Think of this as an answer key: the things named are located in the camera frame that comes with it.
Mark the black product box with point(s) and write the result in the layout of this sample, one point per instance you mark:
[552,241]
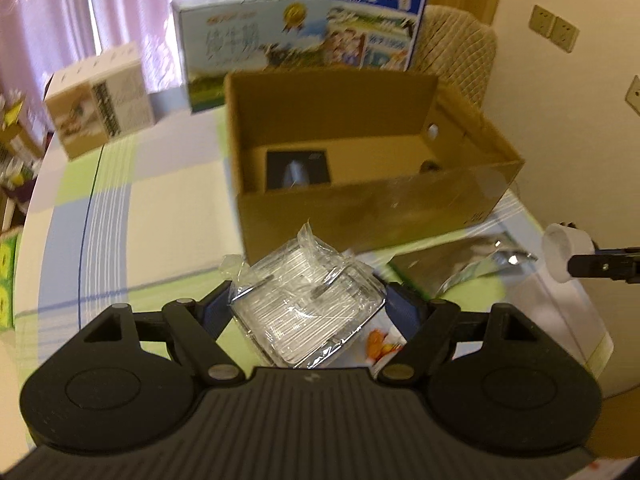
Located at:
[296,169]

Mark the red Doraemon toy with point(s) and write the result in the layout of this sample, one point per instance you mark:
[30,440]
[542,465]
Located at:
[379,343]

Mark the brown cardboard box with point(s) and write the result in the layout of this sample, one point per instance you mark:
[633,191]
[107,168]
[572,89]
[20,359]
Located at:
[377,127]

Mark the cardboard boxes pile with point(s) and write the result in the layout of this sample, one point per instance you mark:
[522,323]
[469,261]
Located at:
[20,161]

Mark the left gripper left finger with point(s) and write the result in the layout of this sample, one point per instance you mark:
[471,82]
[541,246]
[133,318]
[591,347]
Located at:
[194,326]

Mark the checkered table cloth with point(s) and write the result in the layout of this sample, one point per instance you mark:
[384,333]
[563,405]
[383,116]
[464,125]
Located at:
[152,216]

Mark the brown hair scrunchie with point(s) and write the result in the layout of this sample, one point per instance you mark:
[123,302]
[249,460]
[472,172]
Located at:
[429,166]

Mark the white appliance box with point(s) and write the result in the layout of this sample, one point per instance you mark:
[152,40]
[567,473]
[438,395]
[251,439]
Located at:
[99,99]

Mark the clear plastic container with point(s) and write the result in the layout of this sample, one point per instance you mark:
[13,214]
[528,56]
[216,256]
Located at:
[559,244]

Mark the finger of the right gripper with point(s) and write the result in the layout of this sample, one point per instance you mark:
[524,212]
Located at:
[615,264]

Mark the pink curtain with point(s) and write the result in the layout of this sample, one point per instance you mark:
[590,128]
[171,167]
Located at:
[38,37]

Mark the light blue milk carton box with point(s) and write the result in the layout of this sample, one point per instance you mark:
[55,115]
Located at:
[217,37]

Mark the dark blue milk carton box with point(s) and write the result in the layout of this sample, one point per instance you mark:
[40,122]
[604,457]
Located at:
[378,34]

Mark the wall socket plate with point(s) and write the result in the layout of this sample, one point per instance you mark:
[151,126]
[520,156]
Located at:
[561,33]

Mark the quilted beige chair cover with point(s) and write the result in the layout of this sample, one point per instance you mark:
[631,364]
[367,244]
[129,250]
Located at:
[457,48]

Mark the silver foil bag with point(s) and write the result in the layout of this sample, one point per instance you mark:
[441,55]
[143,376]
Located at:
[433,271]

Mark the metal rack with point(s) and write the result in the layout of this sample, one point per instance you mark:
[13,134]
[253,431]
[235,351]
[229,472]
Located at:
[304,302]

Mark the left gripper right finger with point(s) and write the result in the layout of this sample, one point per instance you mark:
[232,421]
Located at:
[426,327]

